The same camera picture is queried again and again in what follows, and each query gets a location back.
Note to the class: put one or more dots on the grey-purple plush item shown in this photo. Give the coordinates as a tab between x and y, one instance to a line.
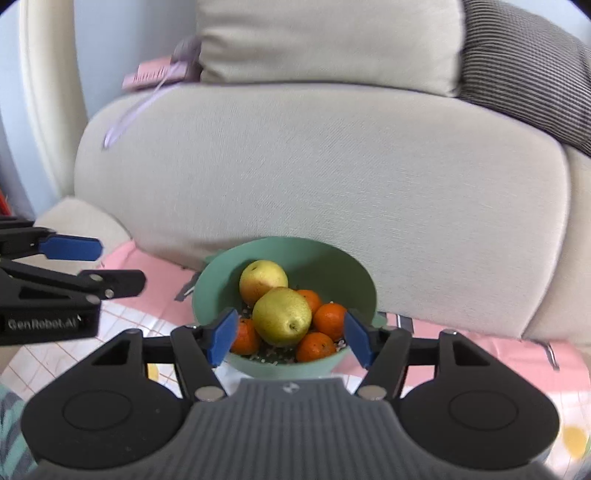
189	55

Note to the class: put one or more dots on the yellow-green pear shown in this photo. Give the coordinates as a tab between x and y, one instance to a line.
281	316

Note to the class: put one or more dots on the beige cushion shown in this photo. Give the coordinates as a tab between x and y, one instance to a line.
332	41

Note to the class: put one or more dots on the pear with red blush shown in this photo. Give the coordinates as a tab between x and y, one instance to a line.
263	279

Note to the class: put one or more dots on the houndstooth cushion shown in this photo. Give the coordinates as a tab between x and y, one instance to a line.
526	69

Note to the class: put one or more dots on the orange mandarin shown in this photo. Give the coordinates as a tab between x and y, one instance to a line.
315	347
330	321
311	299
244	339

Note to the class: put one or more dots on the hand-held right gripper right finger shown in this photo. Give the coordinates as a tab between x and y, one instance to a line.
358	339

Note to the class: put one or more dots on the green colander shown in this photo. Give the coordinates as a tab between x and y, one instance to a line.
351	277

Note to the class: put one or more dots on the beige sofa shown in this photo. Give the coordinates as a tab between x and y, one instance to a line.
346	161

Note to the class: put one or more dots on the teal striped blanket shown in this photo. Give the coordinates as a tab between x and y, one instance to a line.
11	429

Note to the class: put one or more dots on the pink book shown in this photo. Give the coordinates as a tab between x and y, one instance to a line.
147	76

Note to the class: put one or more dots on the pink checked printed tablecloth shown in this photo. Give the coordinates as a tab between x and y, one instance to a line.
508	364

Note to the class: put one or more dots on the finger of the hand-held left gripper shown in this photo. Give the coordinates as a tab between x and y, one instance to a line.
69	248
106	284

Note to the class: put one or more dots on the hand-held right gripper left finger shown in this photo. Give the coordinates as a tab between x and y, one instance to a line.
222	337

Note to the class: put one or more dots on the lilac ribbon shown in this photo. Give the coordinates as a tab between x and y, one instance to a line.
129	113

